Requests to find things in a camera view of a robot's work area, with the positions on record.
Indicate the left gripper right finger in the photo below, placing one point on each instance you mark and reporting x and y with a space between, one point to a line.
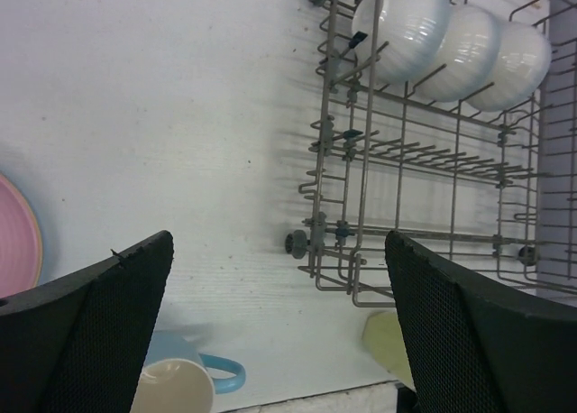
477 345

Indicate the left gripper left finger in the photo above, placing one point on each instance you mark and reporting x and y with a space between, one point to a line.
78 343

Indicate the blue mug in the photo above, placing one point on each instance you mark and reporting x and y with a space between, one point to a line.
176 378

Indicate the white bowl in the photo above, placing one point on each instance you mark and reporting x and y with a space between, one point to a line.
409 34
467 53
523 60

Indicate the light green mug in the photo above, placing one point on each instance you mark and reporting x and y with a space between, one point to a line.
383 339

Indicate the pink plate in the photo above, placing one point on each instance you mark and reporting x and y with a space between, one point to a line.
21 242

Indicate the grey wire dish rack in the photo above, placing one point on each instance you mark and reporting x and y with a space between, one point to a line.
493 191

